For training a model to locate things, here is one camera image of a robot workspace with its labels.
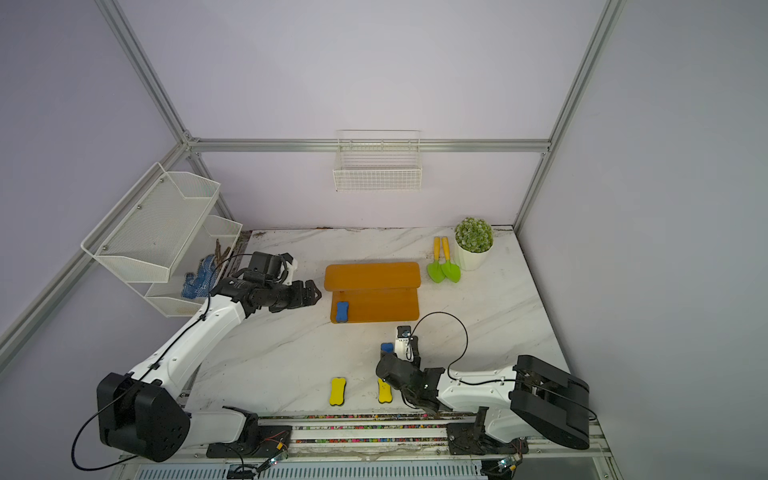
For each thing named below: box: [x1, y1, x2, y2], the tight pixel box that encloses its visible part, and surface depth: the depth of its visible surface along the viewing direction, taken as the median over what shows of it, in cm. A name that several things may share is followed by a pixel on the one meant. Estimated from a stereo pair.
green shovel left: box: [427, 236, 445, 283], surface depth 112 cm
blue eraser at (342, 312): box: [336, 301, 349, 323], surface depth 98 cm
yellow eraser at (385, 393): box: [377, 378, 393, 403], surface depth 81 cm
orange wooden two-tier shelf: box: [324, 262, 421, 323], surface depth 97 cm
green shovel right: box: [441, 236, 461, 283], surface depth 110 cm
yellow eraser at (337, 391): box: [330, 377, 347, 406], surface depth 82 cm
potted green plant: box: [454, 216, 494, 271], surface depth 103 cm
